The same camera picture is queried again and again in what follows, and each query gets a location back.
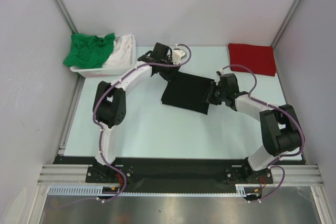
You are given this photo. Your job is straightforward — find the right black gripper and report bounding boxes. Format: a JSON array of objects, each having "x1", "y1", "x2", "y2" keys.
[{"x1": 201, "y1": 81, "x2": 228, "y2": 105}]

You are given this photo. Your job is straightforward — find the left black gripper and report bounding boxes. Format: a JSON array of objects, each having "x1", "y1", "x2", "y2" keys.
[{"x1": 159, "y1": 56, "x2": 181, "y2": 82}]

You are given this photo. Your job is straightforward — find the black t shirt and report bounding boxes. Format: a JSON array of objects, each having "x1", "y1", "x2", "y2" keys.
[{"x1": 161, "y1": 72, "x2": 214, "y2": 114}]

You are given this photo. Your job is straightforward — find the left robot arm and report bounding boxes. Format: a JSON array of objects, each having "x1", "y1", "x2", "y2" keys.
[{"x1": 92, "y1": 43, "x2": 190, "y2": 182}]

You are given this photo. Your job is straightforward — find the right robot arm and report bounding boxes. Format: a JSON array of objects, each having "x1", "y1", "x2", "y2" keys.
[{"x1": 205, "y1": 71, "x2": 305, "y2": 183}]

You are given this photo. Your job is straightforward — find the folded red t shirt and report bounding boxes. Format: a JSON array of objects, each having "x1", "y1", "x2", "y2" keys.
[{"x1": 228, "y1": 43, "x2": 276, "y2": 77}]

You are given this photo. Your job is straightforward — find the white t shirt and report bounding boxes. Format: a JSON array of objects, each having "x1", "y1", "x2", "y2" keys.
[{"x1": 102, "y1": 34, "x2": 134, "y2": 69}]

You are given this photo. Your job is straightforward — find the white laundry basket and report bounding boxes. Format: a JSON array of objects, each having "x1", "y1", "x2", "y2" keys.
[{"x1": 70, "y1": 34, "x2": 137, "y2": 78}]

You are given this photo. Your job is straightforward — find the green t shirt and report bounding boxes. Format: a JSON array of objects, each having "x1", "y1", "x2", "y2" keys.
[{"x1": 63, "y1": 33, "x2": 115, "y2": 69}]

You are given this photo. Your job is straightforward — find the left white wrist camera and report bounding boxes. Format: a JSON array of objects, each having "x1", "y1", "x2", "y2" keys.
[{"x1": 171, "y1": 47, "x2": 186, "y2": 65}]

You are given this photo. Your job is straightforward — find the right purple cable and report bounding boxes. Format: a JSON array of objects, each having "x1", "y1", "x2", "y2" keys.
[{"x1": 216, "y1": 63, "x2": 306, "y2": 190}]

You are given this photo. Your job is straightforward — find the purple cable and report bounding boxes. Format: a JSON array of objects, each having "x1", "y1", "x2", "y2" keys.
[
  {"x1": 216, "y1": 63, "x2": 306, "y2": 190},
  {"x1": 92, "y1": 44, "x2": 192, "y2": 183}
]

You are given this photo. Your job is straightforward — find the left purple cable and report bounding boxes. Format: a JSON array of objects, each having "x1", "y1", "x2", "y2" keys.
[{"x1": 92, "y1": 44, "x2": 192, "y2": 183}]

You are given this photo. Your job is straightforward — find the right white cable duct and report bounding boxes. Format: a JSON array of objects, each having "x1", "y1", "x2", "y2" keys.
[{"x1": 235, "y1": 184, "x2": 263, "y2": 197}]

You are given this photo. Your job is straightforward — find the white cable duct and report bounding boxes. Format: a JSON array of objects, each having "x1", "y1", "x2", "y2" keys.
[
  {"x1": 48, "y1": 185, "x2": 119, "y2": 196},
  {"x1": 235, "y1": 184, "x2": 263, "y2": 197}
]

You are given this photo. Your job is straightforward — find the aluminium rail frame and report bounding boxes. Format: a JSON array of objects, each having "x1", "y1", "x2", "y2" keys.
[{"x1": 37, "y1": 164, "x2": 324, "y2": 187}]

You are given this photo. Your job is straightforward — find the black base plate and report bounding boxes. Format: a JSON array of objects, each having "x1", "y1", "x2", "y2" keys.
[{"x1": 52, "y1": 154, "x2": 308, "y2": 194}]

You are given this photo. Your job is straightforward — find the right corner aluminium post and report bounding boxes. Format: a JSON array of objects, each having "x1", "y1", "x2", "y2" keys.
[{"x1": 270, "y1": 0, "x2": 303, "y2": 49}]

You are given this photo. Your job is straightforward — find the corner aluminium post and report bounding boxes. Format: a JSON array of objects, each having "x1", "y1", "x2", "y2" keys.
[
  {"x1": 53, "y1": 0, "x2": 78, "y2": 34},
  {"x1": 270, "y1": 0, "x2": 303, "y2": 49}
]

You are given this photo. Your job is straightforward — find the left corner aluminium post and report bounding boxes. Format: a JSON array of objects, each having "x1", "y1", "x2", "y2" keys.
[{"x1": 53, "y1": 0, "x2": 78, "y2": 34}]

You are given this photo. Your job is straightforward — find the left white cable duct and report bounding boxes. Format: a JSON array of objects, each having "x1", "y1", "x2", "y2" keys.
[{"x1": 48, "y1": 185, "x2": 119, "y2": 196}]

